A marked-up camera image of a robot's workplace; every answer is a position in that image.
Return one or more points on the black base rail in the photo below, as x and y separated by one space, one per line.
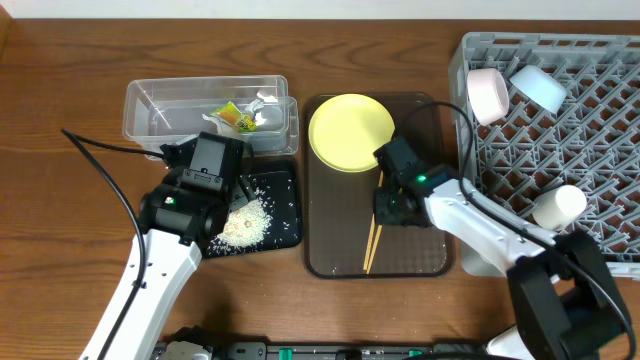
262 351

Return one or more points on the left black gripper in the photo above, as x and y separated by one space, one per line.
236 198

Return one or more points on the clear plastic waste bin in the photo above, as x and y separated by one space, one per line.
169 110

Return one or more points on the yellow round plate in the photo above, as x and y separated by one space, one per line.
346 130

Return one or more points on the pink round bowl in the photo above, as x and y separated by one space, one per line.
488 95

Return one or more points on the light blue bowl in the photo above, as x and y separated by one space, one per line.
540 88

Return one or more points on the white tissue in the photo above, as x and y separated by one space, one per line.
221 128

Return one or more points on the pile of white rice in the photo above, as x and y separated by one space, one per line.
251 228

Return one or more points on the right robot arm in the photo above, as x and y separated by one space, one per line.
565 300

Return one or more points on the grey plastic dishwasher rack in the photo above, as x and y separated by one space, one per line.
591 142

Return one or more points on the green orange snack wrapper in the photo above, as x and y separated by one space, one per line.
239 120

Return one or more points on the white green cup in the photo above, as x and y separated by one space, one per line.
557 208

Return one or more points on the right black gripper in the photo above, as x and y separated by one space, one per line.
385 212

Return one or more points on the black plastic tray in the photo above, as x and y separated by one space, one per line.
290 225

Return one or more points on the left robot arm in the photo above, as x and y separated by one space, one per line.
157 269

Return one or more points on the wooden chopstick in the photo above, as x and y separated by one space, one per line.
374 247
372 231

